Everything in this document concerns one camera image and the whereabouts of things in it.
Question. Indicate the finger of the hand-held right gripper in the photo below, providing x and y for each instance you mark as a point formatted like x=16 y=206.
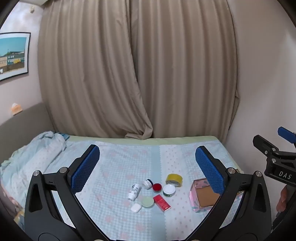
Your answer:
x=286 y=134
x=263 y=142

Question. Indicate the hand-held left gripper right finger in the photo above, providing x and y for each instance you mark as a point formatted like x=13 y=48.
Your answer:
x=209 y=171

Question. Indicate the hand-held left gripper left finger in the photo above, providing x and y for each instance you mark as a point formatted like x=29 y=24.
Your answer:
x=85 y=169

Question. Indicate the pink cardboard box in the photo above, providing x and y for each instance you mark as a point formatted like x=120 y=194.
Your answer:
x=204 y=197

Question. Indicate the yellow tape roll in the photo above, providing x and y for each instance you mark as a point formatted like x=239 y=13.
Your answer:
x=174 y=183

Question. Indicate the white lid jar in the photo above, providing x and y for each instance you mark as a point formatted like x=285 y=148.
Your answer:
x=168 y=190

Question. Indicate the white pill bottle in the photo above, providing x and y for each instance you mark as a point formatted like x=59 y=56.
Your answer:
x=134 y=191

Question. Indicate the red round lid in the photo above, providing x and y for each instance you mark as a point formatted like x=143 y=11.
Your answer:
x=157 y=187

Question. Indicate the red rectangular box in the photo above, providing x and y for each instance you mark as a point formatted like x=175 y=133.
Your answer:
x=161 y=203

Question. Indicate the small black lid jar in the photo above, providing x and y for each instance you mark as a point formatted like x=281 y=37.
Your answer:
x=147 y=184

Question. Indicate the white earbuds case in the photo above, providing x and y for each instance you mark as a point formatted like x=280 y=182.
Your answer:
x=136 y=208

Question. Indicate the pale green round lid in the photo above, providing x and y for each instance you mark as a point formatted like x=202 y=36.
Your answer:
x=148 y=201

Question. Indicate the person's right hand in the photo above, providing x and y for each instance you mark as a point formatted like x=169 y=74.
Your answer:
x=283 y=199

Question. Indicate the blue pink printed bed sheet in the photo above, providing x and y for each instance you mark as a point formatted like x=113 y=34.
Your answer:
x=129 y=162

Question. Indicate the crumpled light blue blanket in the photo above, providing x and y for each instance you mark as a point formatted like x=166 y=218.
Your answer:
x=32 y=153

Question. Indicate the pale green mattress cover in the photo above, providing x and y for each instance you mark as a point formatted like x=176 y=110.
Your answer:
x=143 y=140

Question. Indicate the grey padded headboard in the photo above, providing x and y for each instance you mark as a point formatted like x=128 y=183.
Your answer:
x=25 y=125

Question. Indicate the orange tissue box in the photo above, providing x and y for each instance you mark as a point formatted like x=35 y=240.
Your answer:
x=16 y=109

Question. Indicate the beige curtain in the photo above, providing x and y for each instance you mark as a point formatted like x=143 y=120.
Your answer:
x=185 y=69
x=92 y=69

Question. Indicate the framed wall poster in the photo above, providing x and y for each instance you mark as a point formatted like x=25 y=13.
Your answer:
x=12 y=55

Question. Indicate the white wall hook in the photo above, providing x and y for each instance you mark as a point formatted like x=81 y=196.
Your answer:
x=32 y=8

